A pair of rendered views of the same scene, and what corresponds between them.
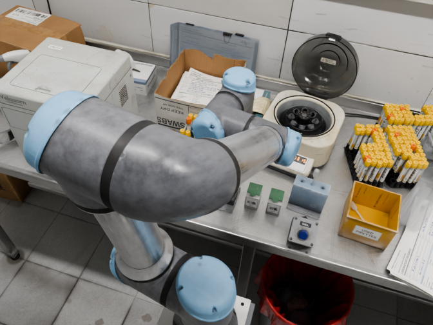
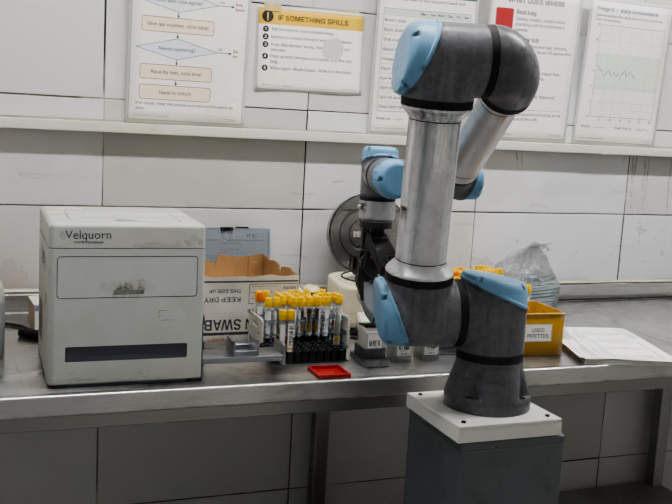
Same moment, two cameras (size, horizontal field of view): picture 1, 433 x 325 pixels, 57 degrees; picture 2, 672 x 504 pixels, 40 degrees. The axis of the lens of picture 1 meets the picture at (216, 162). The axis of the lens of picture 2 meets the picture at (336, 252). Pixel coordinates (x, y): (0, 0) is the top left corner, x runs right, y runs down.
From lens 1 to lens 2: 1.47 m
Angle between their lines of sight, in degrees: 51
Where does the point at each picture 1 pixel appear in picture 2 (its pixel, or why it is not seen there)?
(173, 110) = (225, 299)
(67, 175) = (463, 49)
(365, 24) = not seen: hidden behind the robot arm
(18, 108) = (92, 251)
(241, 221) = (407, 368)
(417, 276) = (607, 355)
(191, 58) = not seen: hidden behind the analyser
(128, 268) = (426, 270)
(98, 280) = not seen: outside the picture
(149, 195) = (524, 46)
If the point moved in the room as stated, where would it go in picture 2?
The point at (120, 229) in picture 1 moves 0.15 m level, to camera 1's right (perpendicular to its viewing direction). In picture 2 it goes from (452, 160) to (516, 162)
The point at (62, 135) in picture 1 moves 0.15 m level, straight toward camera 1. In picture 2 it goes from (449, 26) to (547, 28)
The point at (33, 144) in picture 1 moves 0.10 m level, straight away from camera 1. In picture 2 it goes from (429, 37) to (366, 35)
